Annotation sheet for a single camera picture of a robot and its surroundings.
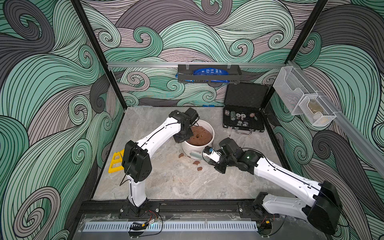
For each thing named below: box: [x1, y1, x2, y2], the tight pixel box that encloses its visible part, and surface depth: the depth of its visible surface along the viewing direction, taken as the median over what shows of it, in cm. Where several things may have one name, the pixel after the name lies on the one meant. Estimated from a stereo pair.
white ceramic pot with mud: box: [181, 119, 215, 159], surface depth 89 cm
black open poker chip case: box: [223, 83, 269, 136], surface depth 113 cm
